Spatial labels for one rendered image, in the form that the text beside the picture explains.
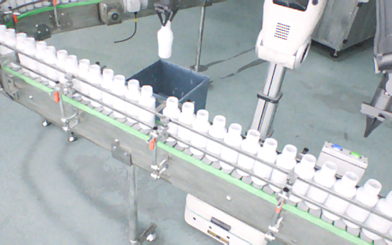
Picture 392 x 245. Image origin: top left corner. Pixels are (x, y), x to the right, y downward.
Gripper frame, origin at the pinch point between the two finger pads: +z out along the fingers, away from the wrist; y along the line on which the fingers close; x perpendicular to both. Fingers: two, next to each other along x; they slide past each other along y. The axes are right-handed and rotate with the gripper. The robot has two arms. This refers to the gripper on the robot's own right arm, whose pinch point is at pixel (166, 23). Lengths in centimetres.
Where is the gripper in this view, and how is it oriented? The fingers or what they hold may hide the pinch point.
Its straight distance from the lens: 151.9
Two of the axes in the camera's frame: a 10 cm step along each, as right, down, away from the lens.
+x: 8.8, 3.7, -3.1
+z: -1.2, 7.9, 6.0
